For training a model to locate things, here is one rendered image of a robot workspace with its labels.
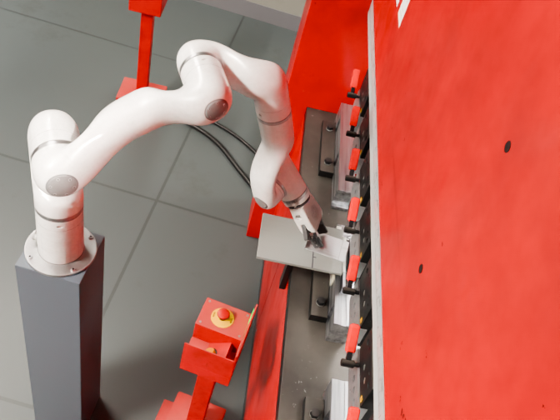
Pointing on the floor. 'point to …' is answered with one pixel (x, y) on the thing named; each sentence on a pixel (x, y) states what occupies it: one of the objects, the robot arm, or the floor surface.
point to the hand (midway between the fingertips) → (319, 236)
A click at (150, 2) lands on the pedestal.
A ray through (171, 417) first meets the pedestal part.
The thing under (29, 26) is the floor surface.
